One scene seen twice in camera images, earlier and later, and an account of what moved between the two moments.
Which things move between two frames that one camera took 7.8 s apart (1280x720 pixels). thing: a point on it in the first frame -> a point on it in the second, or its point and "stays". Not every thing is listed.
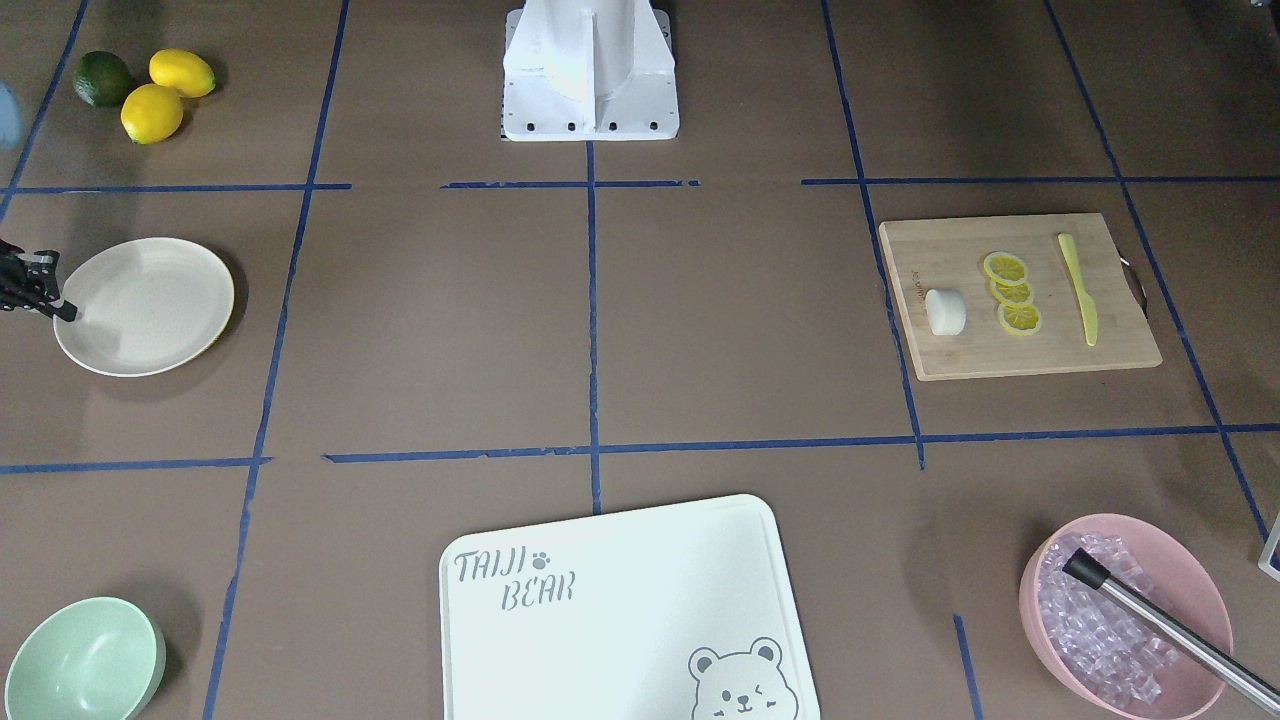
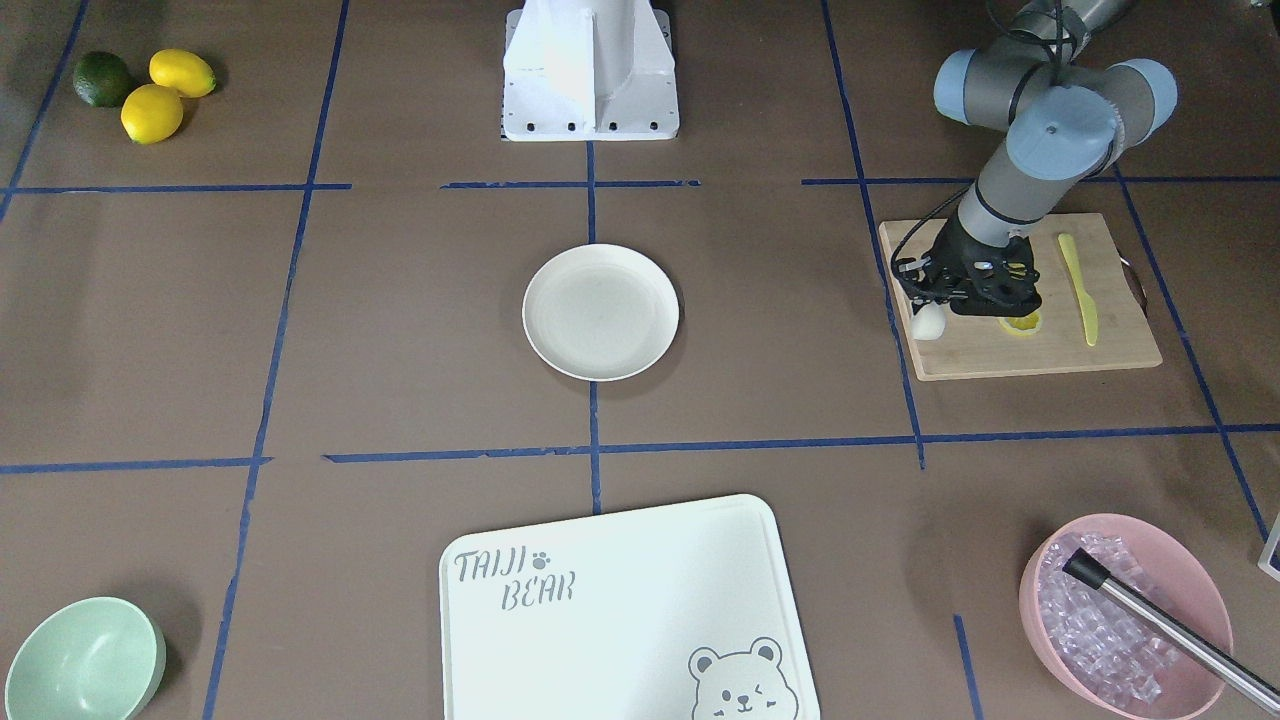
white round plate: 144,305 -> 601,312
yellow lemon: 186,72 stays
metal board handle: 1133,280 stays
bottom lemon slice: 1019,320 stays
